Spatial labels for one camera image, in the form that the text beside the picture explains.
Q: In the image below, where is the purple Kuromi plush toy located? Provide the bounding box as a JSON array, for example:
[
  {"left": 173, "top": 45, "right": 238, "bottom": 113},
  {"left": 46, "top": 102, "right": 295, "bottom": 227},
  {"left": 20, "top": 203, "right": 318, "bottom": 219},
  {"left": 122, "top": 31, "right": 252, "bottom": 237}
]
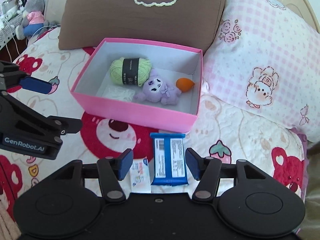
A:
[{"left": 133, "top": 68, "right": 182, "bottom": 105}]

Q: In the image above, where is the blue cookie package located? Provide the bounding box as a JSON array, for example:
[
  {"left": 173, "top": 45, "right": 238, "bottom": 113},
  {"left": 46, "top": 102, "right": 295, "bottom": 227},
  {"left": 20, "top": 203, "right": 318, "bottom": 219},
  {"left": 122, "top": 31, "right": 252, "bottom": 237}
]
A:
[{"left": 150, "top": 133, "right": 188, "bottom": 186}]

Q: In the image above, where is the pink cardboard box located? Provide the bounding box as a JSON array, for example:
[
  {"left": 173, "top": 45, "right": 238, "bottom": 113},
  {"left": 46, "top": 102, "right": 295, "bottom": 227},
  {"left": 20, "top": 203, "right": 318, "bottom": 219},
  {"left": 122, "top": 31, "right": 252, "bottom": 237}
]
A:
[{"left": 71, "top": 38, "right": 203, "bottom": 133}]

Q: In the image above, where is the grey bunny plush doll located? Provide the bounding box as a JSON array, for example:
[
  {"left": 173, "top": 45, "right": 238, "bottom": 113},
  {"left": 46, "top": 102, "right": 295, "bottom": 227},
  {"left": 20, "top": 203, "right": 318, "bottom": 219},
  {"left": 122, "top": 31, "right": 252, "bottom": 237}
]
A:
[{"left": 15, "top": 0, "right": 49, "bottom": 40}]

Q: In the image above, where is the black white plush doll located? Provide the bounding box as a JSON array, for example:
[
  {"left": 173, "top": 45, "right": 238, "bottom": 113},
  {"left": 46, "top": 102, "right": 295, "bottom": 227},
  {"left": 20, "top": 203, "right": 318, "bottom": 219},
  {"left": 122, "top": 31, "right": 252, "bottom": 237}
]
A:
[{"left": 16, "top": 0, "right": 28, "bottom": 14}]

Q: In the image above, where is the white charging cable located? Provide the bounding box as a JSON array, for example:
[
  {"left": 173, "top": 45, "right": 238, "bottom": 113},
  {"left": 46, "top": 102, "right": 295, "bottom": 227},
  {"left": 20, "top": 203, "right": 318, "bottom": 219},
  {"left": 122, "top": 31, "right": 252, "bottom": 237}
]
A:
[{"left": 0, "top": 15, "right": 61, "bottom": 61}]

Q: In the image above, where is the green yarn ball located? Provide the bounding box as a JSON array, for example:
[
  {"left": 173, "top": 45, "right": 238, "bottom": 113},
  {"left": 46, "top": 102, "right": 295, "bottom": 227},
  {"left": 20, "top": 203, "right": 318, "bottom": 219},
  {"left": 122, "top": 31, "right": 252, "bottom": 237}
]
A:
[{"left": 110, "top": 57, "right": 152, "bottom": 87}]

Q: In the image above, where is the brown embroidered cushion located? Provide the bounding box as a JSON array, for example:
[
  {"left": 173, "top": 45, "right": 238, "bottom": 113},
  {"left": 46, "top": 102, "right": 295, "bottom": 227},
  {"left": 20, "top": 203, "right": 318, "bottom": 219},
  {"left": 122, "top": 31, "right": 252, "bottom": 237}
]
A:
[{"left": 59, "top": 0, "right": 226, "bottom": 51}]

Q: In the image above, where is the patterned bedside table cloth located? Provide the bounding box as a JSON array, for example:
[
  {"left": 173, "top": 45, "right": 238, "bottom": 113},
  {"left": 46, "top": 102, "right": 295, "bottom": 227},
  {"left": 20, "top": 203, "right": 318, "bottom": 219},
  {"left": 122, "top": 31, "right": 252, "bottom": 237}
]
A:
[{"left": 1, "top": 15, "right": 22, "bottom": 49}]

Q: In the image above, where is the clear floss pick box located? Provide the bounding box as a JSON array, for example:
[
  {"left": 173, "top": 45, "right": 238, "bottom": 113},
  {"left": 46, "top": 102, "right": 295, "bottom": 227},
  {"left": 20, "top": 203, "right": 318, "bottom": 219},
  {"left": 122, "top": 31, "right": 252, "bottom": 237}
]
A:
[{"left": 103, "top": 86, "right": 135, "bottom": 102}]

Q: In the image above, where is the white tissue pack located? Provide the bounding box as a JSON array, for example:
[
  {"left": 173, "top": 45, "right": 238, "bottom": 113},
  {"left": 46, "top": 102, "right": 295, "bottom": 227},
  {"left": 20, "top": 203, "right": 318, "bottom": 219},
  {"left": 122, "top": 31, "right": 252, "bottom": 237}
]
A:
[{"left": 130, "top": 157, "right": 151, "bottom": 193}]

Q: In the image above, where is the cream bear print blanket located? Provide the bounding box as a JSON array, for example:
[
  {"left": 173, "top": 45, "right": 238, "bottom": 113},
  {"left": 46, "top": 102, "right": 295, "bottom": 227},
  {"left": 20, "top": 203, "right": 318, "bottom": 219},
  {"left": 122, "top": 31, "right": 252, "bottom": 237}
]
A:
[{"left": 0, "top": 26, "right": 309, "bottom": 233}]

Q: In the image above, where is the orange makeup sponge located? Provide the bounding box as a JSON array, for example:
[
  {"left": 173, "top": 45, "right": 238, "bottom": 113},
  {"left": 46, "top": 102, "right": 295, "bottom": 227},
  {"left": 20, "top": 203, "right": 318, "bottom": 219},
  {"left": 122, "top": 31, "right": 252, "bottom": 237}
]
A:
[{"left": 176, "top": 77, "right": 195, "bottom": 93}]

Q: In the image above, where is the pink checkered pillow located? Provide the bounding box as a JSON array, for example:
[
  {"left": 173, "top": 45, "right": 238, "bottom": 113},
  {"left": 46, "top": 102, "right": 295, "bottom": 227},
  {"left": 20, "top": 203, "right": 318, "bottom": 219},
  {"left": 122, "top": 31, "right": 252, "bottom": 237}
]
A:
[{"left": 203, "top": 0, "right": 319, "bottom": 142}]

